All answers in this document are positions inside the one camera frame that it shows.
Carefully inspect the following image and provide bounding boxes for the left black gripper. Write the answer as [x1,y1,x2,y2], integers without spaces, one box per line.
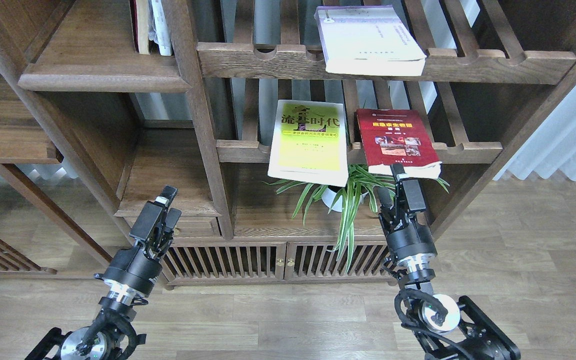
[94,186,182,298]

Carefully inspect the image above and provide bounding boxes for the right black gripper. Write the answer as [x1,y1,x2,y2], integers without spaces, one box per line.
[377,163,437,265]

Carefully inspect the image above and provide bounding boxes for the red paperback book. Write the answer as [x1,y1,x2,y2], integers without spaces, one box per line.
[356,108,442,179]

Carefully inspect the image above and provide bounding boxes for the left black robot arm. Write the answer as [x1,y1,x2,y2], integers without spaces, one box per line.
[27,186,182,360]

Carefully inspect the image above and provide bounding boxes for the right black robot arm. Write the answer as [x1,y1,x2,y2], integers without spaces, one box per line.
[378,164,521,360]

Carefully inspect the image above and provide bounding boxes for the spider plant leaves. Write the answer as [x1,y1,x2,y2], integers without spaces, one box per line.
[263,164,451,274]

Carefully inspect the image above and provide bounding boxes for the white plant pot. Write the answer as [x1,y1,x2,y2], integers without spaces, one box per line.
[321,186,368,212]

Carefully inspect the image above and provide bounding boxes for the yellow green book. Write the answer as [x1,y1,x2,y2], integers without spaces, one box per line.
[267,99,349,187]

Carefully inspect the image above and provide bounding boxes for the brass cabinet door knobs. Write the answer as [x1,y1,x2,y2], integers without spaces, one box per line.
[275,258,295,267]

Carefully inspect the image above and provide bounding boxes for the dark wooden bookshelf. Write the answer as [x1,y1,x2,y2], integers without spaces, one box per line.
[0,0,576,285]

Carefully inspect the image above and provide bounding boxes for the white purple book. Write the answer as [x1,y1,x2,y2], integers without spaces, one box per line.
[314,5,426,76]

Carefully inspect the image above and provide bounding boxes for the white curtain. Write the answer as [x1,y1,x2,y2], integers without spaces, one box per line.
[494,86,576,182]

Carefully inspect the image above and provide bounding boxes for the upright tan book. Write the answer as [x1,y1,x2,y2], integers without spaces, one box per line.
[130,0,152,55]

